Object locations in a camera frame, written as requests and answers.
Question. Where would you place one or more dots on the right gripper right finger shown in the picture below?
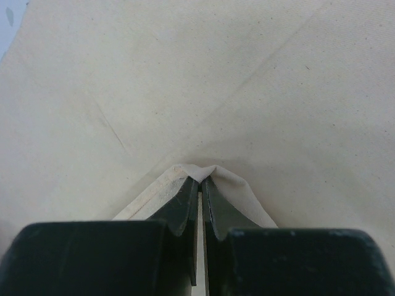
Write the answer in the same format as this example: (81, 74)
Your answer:
(242, 258)

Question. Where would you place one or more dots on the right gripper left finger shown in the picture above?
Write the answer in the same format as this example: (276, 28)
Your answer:
(156, 256)

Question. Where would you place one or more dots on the beige cloth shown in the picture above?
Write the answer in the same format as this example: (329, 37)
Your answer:
(98, 98)

